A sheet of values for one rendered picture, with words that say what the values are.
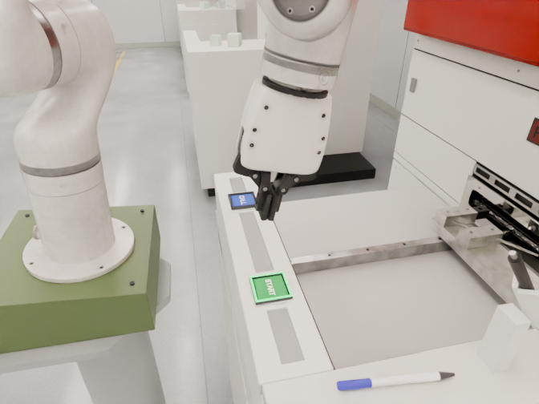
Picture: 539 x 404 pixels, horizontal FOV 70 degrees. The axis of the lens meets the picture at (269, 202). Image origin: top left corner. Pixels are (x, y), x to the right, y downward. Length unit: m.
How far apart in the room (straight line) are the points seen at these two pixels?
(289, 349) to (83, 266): 0.40
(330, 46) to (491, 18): 0.60
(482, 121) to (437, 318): 0.48
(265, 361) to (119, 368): 0.48
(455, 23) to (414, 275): 0.58
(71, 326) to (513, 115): 0.95
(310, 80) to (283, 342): 0.33
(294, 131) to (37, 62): 0.34
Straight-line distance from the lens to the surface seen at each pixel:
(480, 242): 0.91
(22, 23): 0.58
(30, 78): 0.59
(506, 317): 0.52
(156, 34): 8.46
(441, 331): 0.79
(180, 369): 1.72
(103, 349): 0.76
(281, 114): 0.43
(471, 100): 1.07
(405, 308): 0.81
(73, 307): 0.73
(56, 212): 0.70
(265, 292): 0.59
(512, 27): 0.92
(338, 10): 0.34
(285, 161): 0.45
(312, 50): 0.40
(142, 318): 0.74
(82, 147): 0.66
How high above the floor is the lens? 1.38
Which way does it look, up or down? 32 degrees down
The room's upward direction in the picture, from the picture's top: straight up
